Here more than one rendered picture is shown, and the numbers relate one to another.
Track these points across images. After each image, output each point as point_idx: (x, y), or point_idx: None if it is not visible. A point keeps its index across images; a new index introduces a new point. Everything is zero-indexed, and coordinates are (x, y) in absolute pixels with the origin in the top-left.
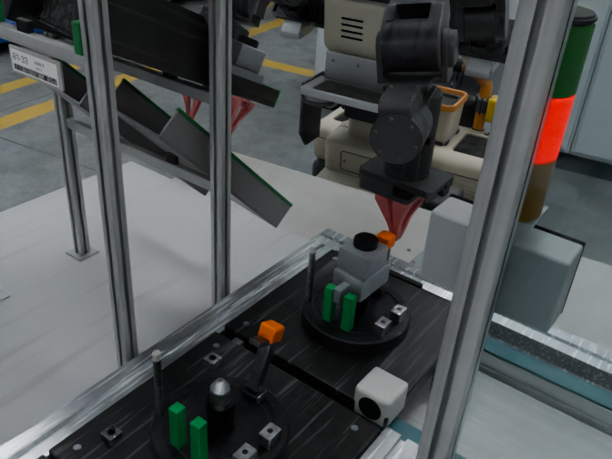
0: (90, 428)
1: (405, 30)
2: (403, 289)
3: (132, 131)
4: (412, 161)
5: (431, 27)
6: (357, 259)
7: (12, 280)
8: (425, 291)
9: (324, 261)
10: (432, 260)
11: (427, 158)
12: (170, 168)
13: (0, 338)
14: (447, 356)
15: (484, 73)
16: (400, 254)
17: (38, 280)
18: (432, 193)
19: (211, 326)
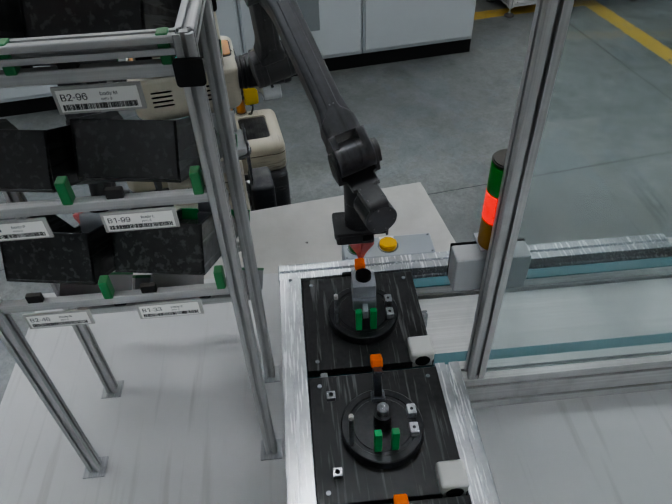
0: (321, 479)
1: (352, 153)
2: None
3: None
4: None
5: (366, 145)
6: (368, 288)
7: (92, 445)
8: (375, 274)
9: (308, 291)
10: (459, 281)
11: None
12: (207, 301)
13: (144, 485)
14: (485, 320)
15: (279, 94)
16: (305, 249)
17: (111, 431)
18: (388, 229)
19: (298, 377)
